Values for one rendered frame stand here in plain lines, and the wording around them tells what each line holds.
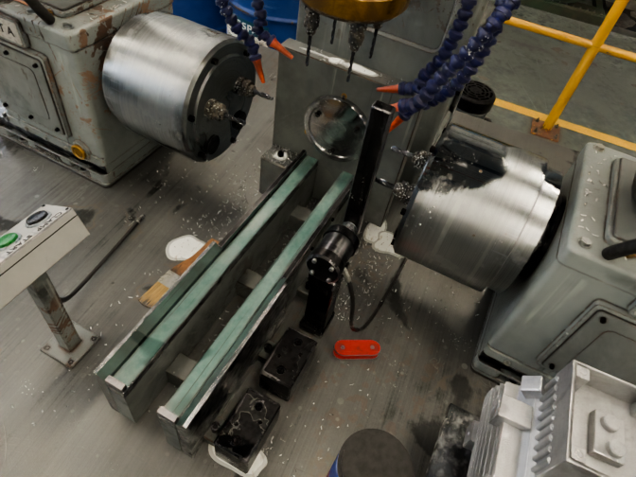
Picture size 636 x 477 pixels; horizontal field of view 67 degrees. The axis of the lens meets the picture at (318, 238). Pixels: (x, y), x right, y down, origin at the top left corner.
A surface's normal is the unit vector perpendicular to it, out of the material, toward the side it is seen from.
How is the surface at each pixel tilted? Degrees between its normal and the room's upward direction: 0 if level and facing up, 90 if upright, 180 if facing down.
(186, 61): 32
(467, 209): 51
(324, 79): 90
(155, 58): 39
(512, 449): 0
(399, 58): 90
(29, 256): 66
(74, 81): 90
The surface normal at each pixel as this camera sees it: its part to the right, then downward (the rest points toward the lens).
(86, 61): 0.88, 0.42
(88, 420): 0.13, -0.65
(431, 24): -0.45, 0.64
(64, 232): 0.86, 0.11
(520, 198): -0.13, -0.22
